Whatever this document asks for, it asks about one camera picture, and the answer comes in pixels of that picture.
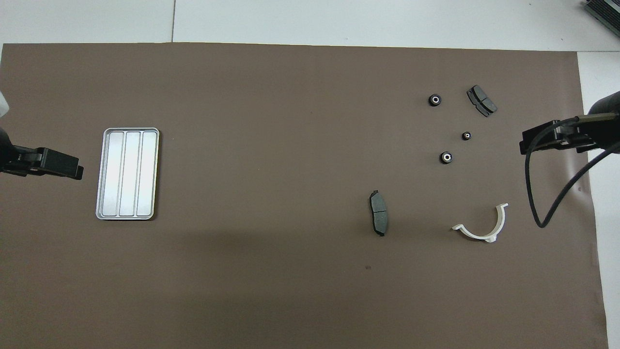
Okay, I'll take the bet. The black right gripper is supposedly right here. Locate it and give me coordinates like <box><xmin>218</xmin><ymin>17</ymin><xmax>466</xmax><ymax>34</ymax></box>
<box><xmin>519</xmin><ymin>119</ymin><xmax>597</xmax><ymax>156</ymax></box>

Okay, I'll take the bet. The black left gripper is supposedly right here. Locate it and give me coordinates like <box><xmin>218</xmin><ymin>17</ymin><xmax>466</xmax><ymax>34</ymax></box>
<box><xmin>0</xmin><ymin>146</ymin><xmax>84</xmax><ymax>181</ymax></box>

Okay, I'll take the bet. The silver metal tray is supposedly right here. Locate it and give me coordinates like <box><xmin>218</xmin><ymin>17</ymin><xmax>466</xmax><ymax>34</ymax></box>
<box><xmin>95</xmin><ymin>127</ymin><xmax>160</xmax><ymax>221</ymax></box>

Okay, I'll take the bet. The split dark grey brake pad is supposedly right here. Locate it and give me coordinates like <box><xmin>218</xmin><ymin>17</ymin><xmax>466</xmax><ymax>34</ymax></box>
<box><xmin>466</xmin><ymin>85</ymin><xmax>498</xmax><ymax>118</ymax></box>

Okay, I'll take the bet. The grey ribbed device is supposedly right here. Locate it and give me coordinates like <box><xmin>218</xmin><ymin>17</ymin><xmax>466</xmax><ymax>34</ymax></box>
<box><xmin>583</xmin><ymin>0</ymin><xmax>620</xmax><ymax>38</ymax></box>

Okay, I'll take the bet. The long dark grey brake pad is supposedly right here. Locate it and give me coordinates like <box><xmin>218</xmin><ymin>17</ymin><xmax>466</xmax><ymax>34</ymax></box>
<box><xmin>369</xmin><ymin>190</ymin><xmax>389</xmax><ymax>237</ymax></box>

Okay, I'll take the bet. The brown table mat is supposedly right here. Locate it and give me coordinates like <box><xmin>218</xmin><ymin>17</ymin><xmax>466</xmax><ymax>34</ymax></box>
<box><xmin>0</xmin><ymin>42</ymin><xmax>608</xmax><ymax>349</ymax></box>

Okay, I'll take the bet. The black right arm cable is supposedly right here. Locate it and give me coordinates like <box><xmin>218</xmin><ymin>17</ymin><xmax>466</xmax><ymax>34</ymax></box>
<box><xmin>525</xmin><ymin>112</ymin><xmax>620</xmax><ymax>229</ymax></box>

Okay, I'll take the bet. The white half-ring plastic clamp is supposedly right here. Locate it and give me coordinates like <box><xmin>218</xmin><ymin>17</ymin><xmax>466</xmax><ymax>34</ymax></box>
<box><xmin>451</xmin><ymin>203</ymin><xmax>509</xmax><ymax>243</ymax></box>

